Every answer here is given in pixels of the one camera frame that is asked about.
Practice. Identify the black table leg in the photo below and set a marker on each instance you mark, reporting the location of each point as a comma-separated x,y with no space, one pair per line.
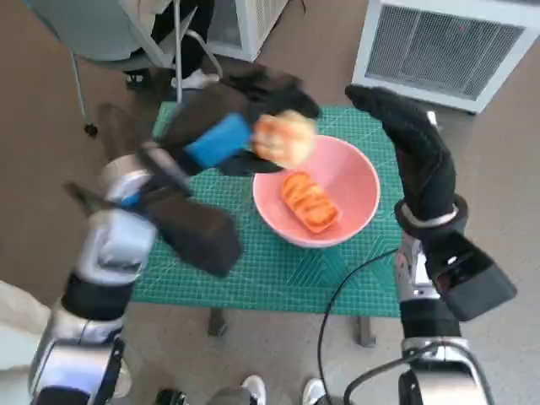
218,322
366,332

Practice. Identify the round toy bread bun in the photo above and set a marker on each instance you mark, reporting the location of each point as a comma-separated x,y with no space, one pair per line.
287,139

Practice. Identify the green cutting mat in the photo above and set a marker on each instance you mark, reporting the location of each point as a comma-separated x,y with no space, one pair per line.
274,274

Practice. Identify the pink bowl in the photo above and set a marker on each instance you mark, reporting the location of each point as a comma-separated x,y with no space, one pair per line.
354,177

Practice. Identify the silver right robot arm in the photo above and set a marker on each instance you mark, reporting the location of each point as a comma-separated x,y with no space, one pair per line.
426,316

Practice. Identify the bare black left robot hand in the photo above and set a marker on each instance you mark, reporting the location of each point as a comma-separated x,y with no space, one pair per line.
219,139

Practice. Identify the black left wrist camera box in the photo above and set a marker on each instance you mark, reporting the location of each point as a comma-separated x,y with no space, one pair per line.
198,236

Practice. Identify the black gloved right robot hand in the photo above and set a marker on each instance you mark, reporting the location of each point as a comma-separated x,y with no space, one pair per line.
426,169

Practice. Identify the white robot foot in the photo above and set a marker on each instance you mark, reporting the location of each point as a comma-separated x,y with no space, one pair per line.
254,390
314,392

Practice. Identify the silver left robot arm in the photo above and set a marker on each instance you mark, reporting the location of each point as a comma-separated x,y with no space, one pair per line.
114,249

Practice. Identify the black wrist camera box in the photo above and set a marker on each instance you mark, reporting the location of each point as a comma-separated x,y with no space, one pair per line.
476,278
198,236

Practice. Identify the white right robot foot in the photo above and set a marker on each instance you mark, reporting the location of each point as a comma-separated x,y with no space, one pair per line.
314,392

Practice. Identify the seated person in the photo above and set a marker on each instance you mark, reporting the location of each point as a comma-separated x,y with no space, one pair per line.
192,42

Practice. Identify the large white vented cabinet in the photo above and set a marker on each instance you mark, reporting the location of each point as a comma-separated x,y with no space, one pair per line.
443,46

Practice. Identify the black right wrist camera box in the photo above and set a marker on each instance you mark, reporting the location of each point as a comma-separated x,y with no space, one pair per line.
476,278

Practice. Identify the long toy bread loaf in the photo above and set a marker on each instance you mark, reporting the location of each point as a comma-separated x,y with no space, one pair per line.
310,202

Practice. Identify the grey chair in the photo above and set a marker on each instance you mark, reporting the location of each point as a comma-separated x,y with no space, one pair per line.
97,25

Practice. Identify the small white vented cabinet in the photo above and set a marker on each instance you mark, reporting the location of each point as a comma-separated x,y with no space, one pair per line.
253,25

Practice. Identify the white left robot foot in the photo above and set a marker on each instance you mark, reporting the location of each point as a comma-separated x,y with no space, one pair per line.
254,390

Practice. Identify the small black box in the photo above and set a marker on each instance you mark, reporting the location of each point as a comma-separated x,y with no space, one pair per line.
173,398

